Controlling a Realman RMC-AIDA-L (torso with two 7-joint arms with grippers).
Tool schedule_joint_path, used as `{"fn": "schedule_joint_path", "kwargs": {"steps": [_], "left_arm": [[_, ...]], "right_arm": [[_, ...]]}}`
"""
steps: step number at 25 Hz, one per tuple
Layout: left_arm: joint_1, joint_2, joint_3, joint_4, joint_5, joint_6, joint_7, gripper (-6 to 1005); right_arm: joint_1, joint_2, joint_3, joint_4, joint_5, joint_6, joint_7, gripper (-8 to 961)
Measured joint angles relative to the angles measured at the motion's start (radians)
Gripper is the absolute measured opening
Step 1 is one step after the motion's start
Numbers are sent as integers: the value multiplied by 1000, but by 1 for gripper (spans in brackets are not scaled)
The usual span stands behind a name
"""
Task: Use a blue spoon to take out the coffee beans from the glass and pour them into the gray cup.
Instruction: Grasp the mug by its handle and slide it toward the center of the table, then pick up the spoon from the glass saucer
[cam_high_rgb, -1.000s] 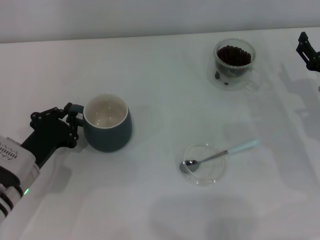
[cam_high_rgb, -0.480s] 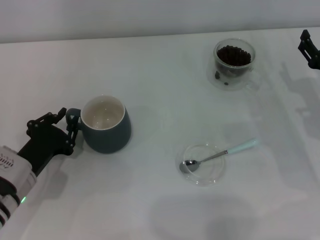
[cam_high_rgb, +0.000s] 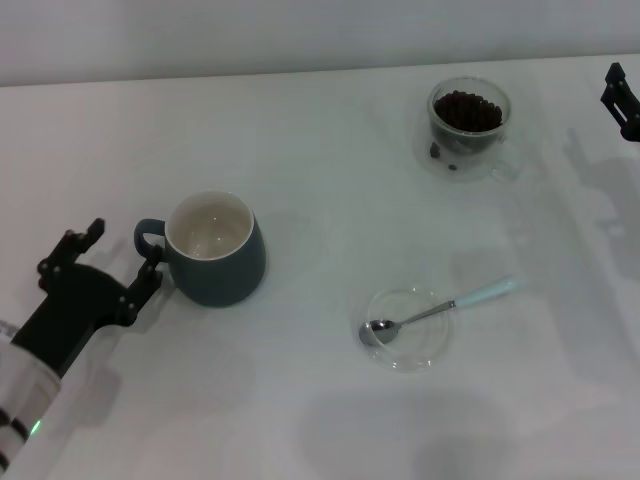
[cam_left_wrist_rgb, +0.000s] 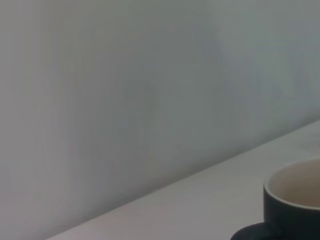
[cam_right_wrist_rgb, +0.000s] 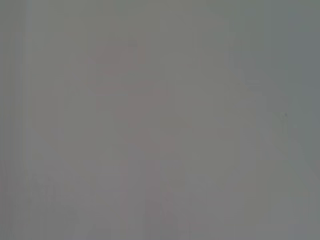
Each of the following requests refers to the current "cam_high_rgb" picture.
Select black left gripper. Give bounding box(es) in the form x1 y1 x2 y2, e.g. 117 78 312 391
9 217 164 381

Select clear glass saucer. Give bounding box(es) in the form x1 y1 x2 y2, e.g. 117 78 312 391
353 285 450 374

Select dark blue-grey ceramic mug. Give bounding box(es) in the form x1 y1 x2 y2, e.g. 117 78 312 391
133 189 268 309

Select coffee beans in glass cup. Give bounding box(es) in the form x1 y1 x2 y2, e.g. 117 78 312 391
432 88 504 151

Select metal spoon light blue handle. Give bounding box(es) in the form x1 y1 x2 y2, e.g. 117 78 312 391
358 276 521 349

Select clear double-walled glass cup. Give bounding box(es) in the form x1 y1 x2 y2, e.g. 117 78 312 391
414 76 524 182

